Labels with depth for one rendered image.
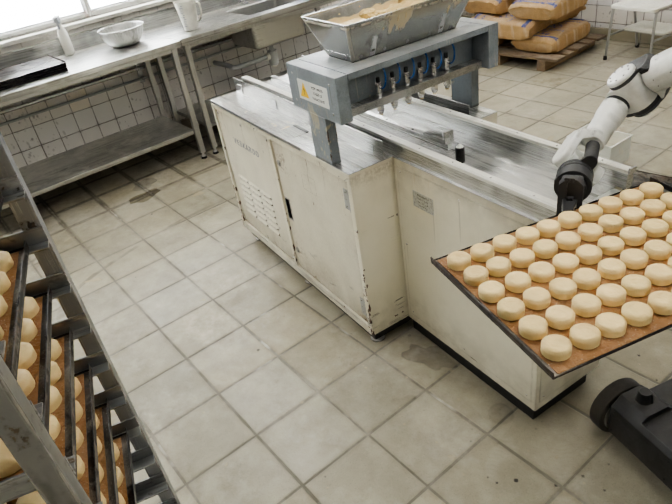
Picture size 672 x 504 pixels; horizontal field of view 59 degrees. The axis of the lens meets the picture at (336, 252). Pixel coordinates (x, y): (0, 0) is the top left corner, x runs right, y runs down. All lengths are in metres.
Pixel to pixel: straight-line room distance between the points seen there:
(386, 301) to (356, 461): 0.65
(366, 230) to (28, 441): 1.70
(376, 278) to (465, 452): 0.72
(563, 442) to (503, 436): 0.20
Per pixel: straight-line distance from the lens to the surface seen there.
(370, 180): 2.14
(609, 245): 1.32
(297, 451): 2.27
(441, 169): 1.98
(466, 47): 2.41
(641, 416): 2.11
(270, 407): 2.43
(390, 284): 2.42
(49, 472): 0.72
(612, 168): 1.91
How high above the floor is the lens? 1.75
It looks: 33 degrees down
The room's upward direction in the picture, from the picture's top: 10 degrees counter-clockwise
